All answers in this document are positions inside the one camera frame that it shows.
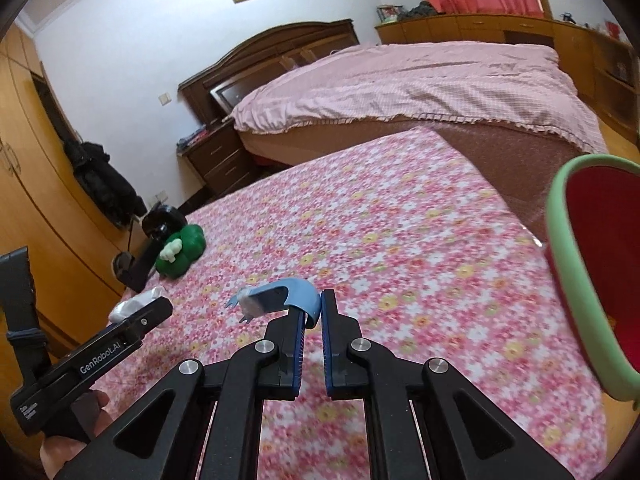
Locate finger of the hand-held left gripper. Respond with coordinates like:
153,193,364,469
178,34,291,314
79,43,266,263
107,297,174,348

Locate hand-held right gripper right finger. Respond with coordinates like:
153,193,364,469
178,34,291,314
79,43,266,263
321,288,573,480

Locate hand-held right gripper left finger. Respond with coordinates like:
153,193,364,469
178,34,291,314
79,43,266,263
52,307,307,480

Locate white plastic wrapper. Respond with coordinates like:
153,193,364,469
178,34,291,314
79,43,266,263
109,286,166,325

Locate light blue plastic piece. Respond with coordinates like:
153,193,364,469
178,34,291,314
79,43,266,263
227,277,321,331

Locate red bin with green rim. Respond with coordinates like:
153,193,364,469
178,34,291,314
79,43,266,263
544,155,640,403

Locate person's left hand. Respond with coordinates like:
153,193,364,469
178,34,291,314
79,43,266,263
39,389,110,480

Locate green plush toy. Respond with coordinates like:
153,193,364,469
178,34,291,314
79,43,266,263
155,224,207,277

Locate pink floral tablecloth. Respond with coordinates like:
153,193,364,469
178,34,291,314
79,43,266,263
90,126,608,480

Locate black jacket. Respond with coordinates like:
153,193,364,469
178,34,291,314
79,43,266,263
64,141,147,226

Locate wooden wardrobe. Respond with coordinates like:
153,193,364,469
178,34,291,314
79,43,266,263
0,22,151,361

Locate dark wooden nightstand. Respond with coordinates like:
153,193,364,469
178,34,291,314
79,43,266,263
176,122,261,198

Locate books on nightstand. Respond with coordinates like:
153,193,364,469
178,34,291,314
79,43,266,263
177,127,208,150

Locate pink checked bed blanket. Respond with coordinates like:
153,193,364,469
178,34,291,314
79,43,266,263
227,41,608,153

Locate dark wooden headboard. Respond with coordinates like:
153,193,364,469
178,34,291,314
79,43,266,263
177,19,361,123

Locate dark clothes pile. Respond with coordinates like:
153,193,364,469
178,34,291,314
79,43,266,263
402,1,448,18

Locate wooden cabinet unit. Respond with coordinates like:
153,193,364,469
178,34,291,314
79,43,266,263
375,12,640,143

